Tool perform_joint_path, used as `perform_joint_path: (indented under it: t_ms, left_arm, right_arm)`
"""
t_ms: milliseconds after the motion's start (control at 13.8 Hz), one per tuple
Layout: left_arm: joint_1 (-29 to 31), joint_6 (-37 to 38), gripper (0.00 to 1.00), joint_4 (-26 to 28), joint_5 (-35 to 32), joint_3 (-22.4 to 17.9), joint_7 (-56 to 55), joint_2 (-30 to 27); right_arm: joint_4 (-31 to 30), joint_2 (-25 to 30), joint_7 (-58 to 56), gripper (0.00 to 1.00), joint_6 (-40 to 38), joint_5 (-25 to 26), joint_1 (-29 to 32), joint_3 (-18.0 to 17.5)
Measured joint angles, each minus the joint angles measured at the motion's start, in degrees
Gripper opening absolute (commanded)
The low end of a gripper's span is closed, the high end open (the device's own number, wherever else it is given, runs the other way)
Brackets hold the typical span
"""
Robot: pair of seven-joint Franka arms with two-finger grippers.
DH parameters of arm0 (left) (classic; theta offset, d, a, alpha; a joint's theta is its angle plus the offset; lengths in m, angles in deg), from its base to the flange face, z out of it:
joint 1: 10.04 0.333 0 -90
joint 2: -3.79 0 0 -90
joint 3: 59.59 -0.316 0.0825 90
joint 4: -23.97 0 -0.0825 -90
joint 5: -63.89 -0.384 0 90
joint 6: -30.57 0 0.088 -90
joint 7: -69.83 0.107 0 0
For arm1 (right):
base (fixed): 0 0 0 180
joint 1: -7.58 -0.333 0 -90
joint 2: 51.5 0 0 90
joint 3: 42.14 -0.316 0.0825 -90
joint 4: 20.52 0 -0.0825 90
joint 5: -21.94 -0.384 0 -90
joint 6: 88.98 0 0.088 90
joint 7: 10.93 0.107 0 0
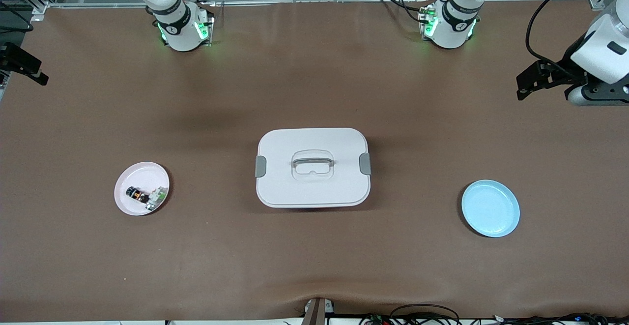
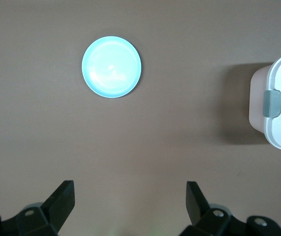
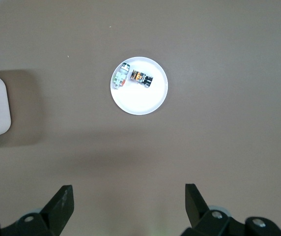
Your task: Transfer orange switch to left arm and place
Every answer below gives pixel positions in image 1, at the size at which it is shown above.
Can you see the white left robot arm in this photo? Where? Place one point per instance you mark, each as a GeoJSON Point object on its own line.
{"type": "Point", "coordinates": [449, 27]}

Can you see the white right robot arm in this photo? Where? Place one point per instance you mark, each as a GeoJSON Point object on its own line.
{"type": "Point", "coordinates": [179, 30]}

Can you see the metal table edge bracket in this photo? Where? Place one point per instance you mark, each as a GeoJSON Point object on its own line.
{"type": "Point", "coordinates": [317, 312]}

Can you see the light blue plate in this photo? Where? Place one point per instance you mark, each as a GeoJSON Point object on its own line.
{"type": "Point", "coordinates": [491, 209]}

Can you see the pink plate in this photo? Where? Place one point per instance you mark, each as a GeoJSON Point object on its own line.
{"type": "Point", "coordinates": [135, 177]}

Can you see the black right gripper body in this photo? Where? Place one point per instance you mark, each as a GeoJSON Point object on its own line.
{"type": "Point", "coordinates": [11, 57]}

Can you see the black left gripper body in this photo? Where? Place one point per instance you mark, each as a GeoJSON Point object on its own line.
{"type": "Point", "coordinates": [558, 71]}

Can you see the white lidded storage box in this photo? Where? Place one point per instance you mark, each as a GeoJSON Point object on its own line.
{"type": "Point", "coordinates": [314, 187]}

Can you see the green white switch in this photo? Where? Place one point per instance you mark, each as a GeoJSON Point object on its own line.
{"type": "Point", "coordinates": [158, 196]}

